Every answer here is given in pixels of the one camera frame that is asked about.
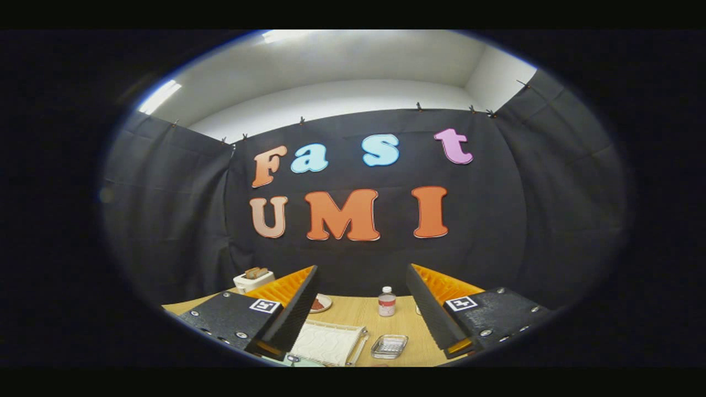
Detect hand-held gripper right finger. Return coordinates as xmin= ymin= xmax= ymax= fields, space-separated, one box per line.
xmin=406 ymin=263 xmax=554 ymax=359

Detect ceiling light panel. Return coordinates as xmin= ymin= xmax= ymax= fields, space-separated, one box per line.
xmin=138 ymin=79 xmax=183 ymax=115
xmin=261 ymin=30 xmax=309 ymax=44

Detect white wire dish rack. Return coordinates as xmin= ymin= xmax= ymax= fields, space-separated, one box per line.
xmin=287 ymin=320 xmax=370 ymax=367

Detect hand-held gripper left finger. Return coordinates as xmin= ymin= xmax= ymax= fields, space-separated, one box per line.
xmin=176 ymin=265 xmax=320 ymax=360

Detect white ribbed drip tray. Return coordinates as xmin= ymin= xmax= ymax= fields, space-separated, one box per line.
xmin=290 ymin=321 xmax=362 ymax=366

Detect metal wire basket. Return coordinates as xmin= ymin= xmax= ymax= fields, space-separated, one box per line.
xmin=371 ymin=334 xmax=409 ymax=360

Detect pale green plate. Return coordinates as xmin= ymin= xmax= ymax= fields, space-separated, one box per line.
xmin=264 ymin=353 xmax=327 ymax=368

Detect white toaster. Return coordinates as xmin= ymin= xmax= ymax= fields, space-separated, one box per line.
xmin=233 ymin=270 xmax=276 ymax=294

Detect clear plastic bottle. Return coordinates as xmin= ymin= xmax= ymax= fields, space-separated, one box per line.
xmin=378 ymin=286 xmax=397 ymax=317

